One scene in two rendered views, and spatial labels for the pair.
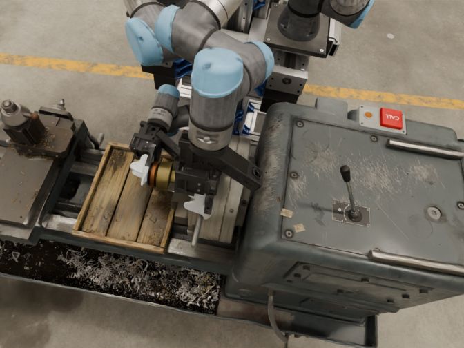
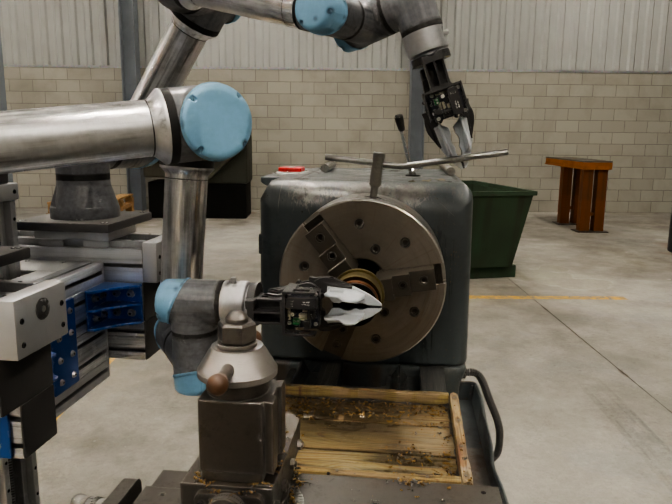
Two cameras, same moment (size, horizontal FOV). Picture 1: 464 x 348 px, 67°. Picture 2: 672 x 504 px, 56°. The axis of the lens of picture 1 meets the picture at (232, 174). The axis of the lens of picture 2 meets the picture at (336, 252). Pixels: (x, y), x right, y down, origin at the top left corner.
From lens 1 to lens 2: 1.46 m
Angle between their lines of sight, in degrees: 78
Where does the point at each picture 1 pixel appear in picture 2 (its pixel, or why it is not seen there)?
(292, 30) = (108, 203)
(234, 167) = not seen: hidden behind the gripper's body
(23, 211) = (467, 491)
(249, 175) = not seen: hidden behind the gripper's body
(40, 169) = (334, 488)
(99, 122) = not seen: outside the picture
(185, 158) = (440, 82)
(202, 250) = (431, 386)
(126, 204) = (373, 442)
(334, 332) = (467, 418)
